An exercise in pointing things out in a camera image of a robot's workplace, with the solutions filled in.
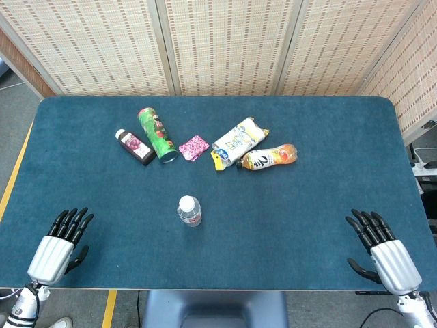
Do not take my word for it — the yellow white drink bottle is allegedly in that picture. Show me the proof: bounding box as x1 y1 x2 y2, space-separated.
210 116 270 171

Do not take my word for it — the dark grape juice bottle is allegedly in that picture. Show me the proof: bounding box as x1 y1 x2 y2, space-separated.
115 128 157 167

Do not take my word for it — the woven folding screen panel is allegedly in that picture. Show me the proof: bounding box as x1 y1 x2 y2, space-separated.
155 0 303 97
275 0 433 96
0 0 171 97
356 0 437 146

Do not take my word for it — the blue felt table mat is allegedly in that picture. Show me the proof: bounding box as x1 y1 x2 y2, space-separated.
0 95 437 291

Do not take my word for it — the black floor cable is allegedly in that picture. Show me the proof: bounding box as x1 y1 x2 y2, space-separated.
358 307 402 328

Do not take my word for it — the green drink bottle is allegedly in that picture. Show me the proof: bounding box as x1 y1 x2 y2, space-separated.
137 107 179 165

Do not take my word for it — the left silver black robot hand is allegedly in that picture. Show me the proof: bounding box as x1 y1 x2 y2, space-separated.
27 206 95 285

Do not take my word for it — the pink patterned packet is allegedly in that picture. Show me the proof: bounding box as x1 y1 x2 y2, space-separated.
178 135 210 163

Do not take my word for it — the transparent plastic bottle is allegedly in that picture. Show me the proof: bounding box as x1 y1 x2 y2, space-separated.
176 200 203 228

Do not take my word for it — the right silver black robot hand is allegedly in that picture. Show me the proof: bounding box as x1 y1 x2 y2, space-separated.
344 208 423 295

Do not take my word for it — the white shoe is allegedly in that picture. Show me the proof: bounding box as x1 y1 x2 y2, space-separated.
47 316 74 328

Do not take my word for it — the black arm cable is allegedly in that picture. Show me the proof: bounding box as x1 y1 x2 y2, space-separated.
24 282 41 320

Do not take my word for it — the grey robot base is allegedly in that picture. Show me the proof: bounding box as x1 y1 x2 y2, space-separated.
141 290 290 328

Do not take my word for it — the orange drink bottle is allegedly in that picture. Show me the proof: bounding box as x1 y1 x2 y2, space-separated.
235 143 298 172

